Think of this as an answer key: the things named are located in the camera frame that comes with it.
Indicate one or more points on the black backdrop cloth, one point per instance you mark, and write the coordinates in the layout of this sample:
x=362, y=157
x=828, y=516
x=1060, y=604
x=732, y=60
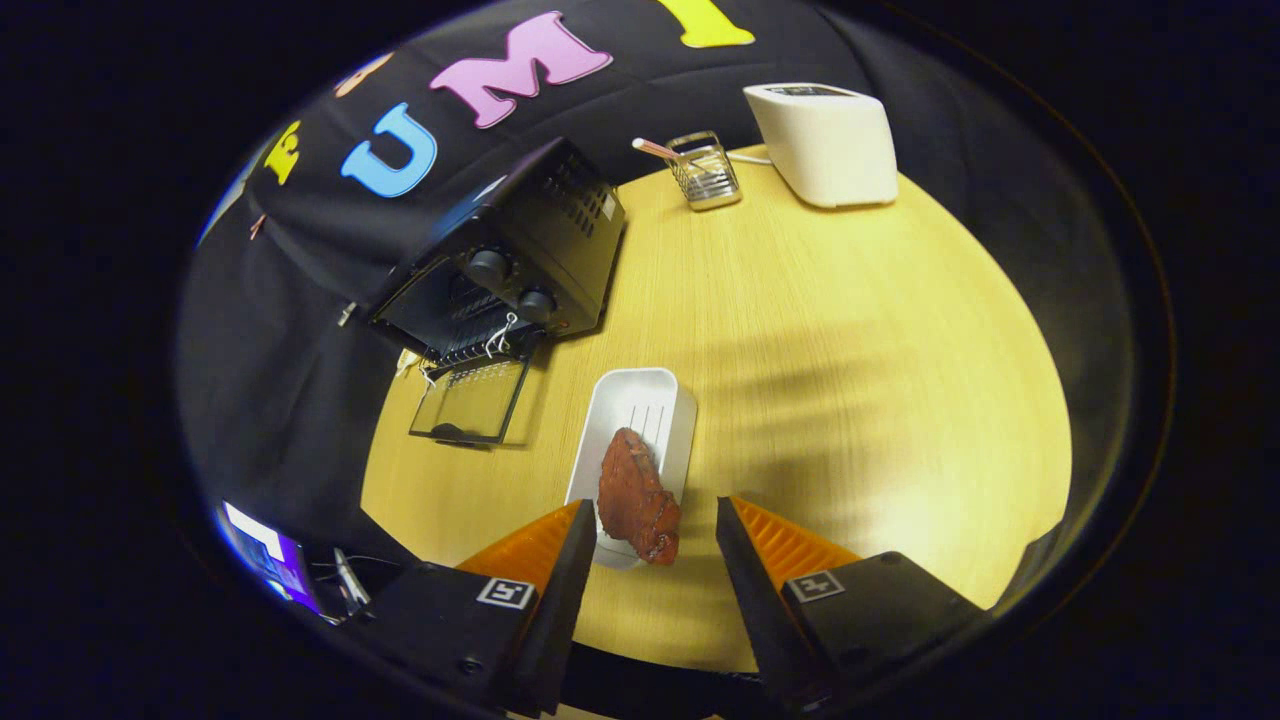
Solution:
x=290, y=350

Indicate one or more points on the pink cloth clip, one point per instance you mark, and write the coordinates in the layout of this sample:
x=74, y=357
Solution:
x=257, y=227

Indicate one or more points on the red meat piece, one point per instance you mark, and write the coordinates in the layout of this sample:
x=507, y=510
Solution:
x=635, y=500

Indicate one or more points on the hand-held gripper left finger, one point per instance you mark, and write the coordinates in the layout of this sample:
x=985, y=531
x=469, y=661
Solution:
x=560, y=620

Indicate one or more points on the pink straw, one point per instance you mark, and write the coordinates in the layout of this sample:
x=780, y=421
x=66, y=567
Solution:
x=655, y=148

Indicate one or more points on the black toaster oven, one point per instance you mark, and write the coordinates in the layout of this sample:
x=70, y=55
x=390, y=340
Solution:
x=560, y=230

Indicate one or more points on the white pop-up toaster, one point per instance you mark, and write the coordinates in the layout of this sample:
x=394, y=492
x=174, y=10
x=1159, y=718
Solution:
x=830, y=145

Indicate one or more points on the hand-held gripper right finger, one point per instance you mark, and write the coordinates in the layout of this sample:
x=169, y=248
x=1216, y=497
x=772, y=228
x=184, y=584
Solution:
x=755, y=600

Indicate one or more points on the white rectangular tray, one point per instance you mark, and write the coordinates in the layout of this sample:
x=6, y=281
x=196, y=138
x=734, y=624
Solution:
x=640, y=395

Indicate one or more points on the lit laptop screen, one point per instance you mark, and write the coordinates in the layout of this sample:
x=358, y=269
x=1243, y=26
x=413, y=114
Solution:
x=265, y=555

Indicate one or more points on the silver cloth clip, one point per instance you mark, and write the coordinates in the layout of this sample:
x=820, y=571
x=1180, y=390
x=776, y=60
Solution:
x=347, y=314

